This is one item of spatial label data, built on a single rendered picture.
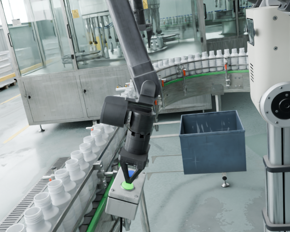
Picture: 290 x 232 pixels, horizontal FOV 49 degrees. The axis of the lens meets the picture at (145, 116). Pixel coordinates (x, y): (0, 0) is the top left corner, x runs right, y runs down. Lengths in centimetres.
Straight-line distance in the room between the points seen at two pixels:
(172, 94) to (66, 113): 267
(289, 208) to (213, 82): 158
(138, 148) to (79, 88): 404
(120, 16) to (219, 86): 200
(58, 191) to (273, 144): 78
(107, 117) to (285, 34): 61
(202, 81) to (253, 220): 114
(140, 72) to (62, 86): 414
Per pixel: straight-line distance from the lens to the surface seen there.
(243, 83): 271
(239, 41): 636
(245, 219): 259
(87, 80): 472
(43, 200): 79
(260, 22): 107
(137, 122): 75
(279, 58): 109
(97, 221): 98
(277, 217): 139
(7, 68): 1068
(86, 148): 103
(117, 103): 76
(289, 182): 132
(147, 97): 74
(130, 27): 80
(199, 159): 163
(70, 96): 487
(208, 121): 188
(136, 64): 77
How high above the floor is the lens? 153
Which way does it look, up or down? 17 degrees down
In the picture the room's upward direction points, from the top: 9 degrees counter-clockwise
